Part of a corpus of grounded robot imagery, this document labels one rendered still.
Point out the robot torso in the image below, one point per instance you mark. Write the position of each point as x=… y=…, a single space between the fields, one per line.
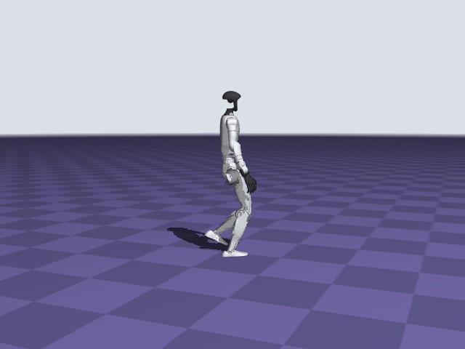
x=228 y=161

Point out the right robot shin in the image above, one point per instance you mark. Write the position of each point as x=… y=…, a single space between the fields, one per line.
x=238 y=227

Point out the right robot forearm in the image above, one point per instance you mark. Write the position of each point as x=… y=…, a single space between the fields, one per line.
x=238 y=158

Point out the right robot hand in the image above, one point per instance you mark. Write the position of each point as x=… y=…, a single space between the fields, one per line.
x=249 y=180

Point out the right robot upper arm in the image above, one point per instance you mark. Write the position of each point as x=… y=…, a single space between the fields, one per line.
x=231 y=124

